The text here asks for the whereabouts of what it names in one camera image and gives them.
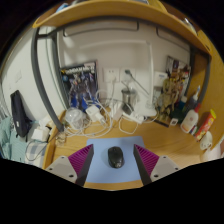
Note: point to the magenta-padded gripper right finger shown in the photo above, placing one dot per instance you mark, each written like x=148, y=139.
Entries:
x=165, y=165

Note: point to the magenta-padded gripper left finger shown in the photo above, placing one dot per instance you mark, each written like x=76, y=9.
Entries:
x=60, y=166

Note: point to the black computer mouse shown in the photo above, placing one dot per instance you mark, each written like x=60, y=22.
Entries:
x=115, y=157

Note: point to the light blue mouse pad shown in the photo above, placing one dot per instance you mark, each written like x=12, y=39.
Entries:
x=100, y=166

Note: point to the small white box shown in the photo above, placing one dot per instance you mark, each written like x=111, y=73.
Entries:
x=40, y=134

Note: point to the small white cube clock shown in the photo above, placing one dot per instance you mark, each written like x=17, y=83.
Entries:
x=173, y=122

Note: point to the white mug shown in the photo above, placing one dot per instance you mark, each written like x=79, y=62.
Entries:
x=206, y=141

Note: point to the white red-capped lotion bottle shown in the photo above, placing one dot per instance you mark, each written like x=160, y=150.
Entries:
x=189, y=121

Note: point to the round green tin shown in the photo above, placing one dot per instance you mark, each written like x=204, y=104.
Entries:
x=176, y=115

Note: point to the clear plastic cup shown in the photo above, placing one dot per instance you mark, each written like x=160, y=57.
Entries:
x=74, y=117

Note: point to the yellow red snack can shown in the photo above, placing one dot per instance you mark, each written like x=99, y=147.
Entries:
x=205, y=125

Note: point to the teal bedding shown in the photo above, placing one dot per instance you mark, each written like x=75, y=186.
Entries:
x=10, y=140

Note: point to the white power strip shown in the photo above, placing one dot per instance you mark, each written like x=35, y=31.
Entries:
x=135, y=117

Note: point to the white charger block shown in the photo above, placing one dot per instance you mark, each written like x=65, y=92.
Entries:
x=93, y=113

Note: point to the tan robot figure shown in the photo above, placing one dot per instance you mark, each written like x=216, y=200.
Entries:
x=168, y=100

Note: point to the black hanging bag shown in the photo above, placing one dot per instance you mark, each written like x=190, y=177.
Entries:
x=20, y=113

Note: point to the black charger block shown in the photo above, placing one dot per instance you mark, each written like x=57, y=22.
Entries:
x=127, y=109

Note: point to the white power adapter brick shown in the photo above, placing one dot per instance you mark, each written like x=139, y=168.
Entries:
x=117, y=110

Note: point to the metal cup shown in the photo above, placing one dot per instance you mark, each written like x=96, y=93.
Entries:
x=129, y=96

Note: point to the white-nozzle squeeze bottle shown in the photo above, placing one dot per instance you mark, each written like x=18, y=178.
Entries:
x=196, y=93

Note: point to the robot model kit box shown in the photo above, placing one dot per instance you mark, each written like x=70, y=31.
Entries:
x=80, y=83

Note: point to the colourful printed poster box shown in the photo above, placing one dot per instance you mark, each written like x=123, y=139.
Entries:
x=171, y=63

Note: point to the wooden shelf unit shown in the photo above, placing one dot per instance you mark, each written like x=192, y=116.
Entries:
x=100, y=11

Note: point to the white wall control box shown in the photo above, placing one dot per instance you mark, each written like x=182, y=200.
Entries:
x=160, y=78

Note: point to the white wall socket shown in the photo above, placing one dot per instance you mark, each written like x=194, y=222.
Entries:
x=132, y=78
x=107, y=71

